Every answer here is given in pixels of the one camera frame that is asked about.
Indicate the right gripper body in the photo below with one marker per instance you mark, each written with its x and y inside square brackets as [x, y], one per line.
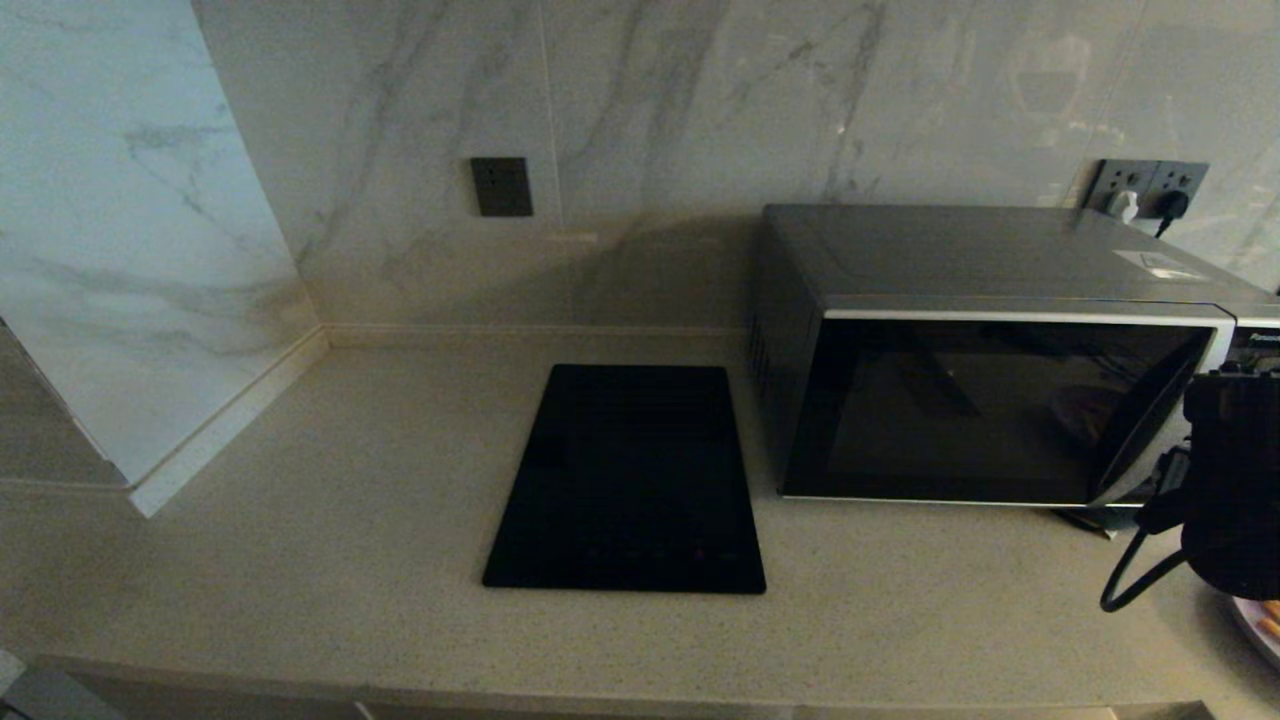
[1235, 425]

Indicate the purple plate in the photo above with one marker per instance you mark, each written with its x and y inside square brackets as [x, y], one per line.
[1250, 627]

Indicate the microwave oven door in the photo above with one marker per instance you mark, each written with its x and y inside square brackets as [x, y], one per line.
[950, 420]

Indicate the silver microwave oven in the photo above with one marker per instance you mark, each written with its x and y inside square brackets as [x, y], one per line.
[950, 250]

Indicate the black power plug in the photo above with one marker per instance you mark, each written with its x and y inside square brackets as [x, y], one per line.
[1172, 205]

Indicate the white power plug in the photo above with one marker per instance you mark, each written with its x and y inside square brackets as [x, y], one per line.
[1125, 206]

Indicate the black induction cooktop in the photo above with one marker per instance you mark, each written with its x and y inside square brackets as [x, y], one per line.
[630, 480]

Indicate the grey wall outlet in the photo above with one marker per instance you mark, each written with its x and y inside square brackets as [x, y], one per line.
[1188, 176]
[1118, 176]

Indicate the dark wall switch panel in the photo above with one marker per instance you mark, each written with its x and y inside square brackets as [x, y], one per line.
[502, 187]

